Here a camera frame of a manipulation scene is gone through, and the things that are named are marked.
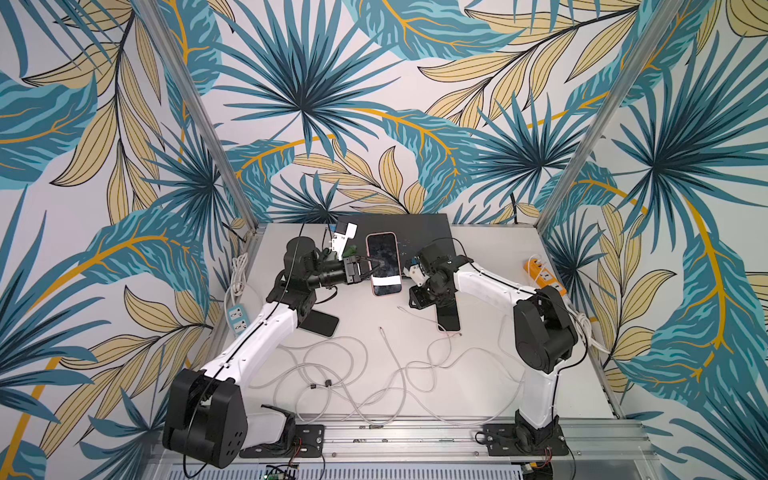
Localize phone with pink case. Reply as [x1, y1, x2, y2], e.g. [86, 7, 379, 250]
[366, 232, 402, 296]

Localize phone with white case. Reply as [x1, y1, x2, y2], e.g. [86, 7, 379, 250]
[435, 293, 461, 332]

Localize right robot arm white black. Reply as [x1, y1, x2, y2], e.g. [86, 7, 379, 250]
[403, 243, 579, 454]

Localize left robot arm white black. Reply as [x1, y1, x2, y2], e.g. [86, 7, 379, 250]
[162, 236, 383, 468]

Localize phone with light blue case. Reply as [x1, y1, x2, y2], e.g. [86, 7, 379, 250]
[298, 310, 339, 338]

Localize orange power strip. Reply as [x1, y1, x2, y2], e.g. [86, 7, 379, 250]
[523, 256, 567, 297]

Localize light blue power strip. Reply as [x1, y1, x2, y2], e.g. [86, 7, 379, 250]
[227, 303, 250, 336]

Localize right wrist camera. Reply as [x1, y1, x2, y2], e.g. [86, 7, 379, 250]
[403, 258, 429, 287]

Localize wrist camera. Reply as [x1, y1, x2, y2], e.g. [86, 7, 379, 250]
[403, 258, 429, 287]
[330, 222, 357, 260]

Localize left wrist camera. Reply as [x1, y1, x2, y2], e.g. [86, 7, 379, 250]
[330, 222, 357, 260]

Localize grey network switch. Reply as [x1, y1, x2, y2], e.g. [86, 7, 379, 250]
[335, 214, 456, 267]

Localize white coiled power cord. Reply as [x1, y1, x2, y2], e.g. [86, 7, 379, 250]
[224, 252, 250, 313]

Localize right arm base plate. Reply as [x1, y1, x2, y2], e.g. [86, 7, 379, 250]
[474, 417, 569, 458]

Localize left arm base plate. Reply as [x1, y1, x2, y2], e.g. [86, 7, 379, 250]
[239, 424, 326, 459]

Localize aluminium front rail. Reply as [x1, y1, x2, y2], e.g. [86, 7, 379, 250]
[140, 416, 667, 480]

